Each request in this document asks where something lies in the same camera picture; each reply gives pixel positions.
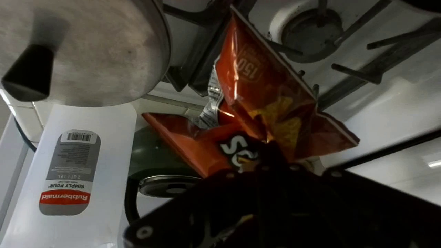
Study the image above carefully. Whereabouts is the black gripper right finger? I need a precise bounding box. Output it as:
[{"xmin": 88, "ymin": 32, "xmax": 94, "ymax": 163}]
[{"xmin": 274, "ymin": 142, "xmax": 441, "ymax": 248}]

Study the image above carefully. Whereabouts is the black stove burner grate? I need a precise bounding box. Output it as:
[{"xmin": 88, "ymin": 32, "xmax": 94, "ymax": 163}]
[{"xmin": 162, "ymin": 0, "xmax": 441, "ymax": 112}]

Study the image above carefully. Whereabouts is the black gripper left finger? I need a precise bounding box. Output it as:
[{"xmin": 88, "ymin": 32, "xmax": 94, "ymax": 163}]
[{"xmin": 123, "ymin": 142, "xmax": 275, "ymax": 248}]

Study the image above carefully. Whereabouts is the white gas stove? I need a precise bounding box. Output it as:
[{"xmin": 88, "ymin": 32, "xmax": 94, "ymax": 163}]
[{"xmin": 136, "ymin": 0, "xmax": 441, "ymax": 208}]

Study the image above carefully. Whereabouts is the steel saucepan with lid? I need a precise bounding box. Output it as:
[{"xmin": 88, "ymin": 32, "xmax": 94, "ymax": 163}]
[{"xmin": 0, "ymin": 0, "xmax": 172, "ymax": 108}]

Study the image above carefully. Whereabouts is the orange chip packet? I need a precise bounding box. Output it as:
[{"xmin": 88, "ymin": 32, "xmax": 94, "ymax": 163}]
[{"xmin": 142, "ymin": 6, "xmax": 361, "ymax": 178}]

